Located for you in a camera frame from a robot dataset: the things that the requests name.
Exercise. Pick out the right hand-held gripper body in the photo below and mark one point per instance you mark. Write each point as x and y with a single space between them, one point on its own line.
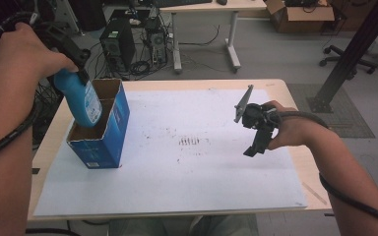
259 116

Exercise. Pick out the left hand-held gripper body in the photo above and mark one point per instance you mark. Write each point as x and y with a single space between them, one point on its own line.
64 41

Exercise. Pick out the blue detergent bottle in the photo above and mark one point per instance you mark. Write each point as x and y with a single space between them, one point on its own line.
75 98

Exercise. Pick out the blue cardboard box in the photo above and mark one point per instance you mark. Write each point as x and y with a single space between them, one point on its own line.
111 137

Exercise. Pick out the person's right hand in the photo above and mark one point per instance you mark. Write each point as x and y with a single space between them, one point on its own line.
293 131

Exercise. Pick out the person's left hand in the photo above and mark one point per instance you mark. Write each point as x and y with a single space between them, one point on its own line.
23 52

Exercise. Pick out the black computer tower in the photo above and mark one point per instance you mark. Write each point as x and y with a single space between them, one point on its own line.
118 46

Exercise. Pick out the light wooden table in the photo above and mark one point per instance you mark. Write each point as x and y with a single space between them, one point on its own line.
308 170

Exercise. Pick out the white paper sheet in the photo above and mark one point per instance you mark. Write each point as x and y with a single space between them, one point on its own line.
183 177

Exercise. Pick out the small grey computer case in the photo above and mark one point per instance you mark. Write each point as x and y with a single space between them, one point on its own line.
158 46

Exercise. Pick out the grey floor mat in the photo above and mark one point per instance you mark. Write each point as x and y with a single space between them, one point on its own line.
351 124

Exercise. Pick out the person's grey pants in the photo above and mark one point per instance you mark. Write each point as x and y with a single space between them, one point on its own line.
183 226

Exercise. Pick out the black office chair base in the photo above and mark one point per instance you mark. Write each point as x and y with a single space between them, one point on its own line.
344 59

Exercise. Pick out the open brown cardboard box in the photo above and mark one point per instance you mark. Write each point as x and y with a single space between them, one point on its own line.
305 18

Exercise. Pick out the black metal stand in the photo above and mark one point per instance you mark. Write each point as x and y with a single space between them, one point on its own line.
351 55

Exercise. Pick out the black computer mouse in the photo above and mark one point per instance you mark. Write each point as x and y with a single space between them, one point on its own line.
221 2

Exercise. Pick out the white-legged office desk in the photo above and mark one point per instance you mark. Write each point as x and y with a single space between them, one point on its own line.
210 6

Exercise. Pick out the black keyboard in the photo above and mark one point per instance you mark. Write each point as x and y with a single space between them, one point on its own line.
183 2

